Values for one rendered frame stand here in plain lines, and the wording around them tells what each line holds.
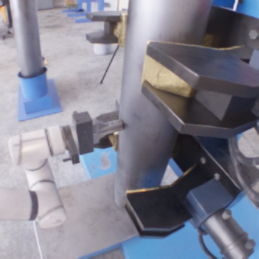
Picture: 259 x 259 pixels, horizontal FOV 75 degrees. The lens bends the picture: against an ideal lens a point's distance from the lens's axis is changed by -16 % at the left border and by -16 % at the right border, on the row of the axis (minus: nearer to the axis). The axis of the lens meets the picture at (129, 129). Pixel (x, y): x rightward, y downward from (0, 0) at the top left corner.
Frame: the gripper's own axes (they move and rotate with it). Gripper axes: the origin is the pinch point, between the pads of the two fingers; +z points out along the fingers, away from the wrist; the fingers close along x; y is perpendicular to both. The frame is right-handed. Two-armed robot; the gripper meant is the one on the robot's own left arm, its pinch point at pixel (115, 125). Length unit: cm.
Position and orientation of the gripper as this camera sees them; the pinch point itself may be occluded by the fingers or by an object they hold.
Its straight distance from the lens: 63.8
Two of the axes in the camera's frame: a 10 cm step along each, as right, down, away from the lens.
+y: -4.3, -6.1, 6.6
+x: -0.8, 7.6, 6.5
